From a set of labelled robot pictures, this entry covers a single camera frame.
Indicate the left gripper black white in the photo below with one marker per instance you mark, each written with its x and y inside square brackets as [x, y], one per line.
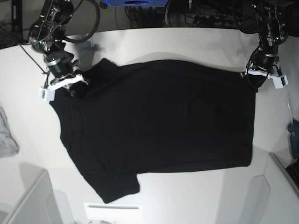
[263, 64]

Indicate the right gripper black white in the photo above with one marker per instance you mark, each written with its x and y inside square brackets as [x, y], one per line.
[61, 72]

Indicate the black T-shirt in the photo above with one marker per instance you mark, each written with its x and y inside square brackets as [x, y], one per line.
[162, 116]

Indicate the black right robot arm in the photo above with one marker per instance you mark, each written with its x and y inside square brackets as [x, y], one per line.
[46, 37]

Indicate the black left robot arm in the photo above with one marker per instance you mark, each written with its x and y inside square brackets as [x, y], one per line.
[270, 29]

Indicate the blue glue gun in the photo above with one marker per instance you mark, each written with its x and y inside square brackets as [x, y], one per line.
[293, 129]

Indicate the blue box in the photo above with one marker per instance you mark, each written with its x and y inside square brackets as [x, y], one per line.
[146, 3]

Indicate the grey cloth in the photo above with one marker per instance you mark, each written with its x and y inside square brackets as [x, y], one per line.
[8, 146]

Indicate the black keyboard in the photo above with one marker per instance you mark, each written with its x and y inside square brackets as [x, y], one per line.
[293, 171]

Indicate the white right partition panel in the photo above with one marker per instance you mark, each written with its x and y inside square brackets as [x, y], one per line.
[272, 198]

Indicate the white partition panel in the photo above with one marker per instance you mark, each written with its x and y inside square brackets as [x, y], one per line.
[37, 205]
[272, 198]

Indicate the white left partition panel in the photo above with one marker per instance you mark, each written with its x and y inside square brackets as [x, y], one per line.
[37, 205]

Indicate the white slotted plate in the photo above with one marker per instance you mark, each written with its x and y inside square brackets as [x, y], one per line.
[113, 212]

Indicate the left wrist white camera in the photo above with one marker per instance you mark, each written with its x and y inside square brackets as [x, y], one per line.
[280, 82]

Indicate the wrist white camera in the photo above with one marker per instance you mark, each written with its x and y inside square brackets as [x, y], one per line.
[280, 82]
[46, 94]

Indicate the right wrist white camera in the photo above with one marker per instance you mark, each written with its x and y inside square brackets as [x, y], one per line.
[46, 94]

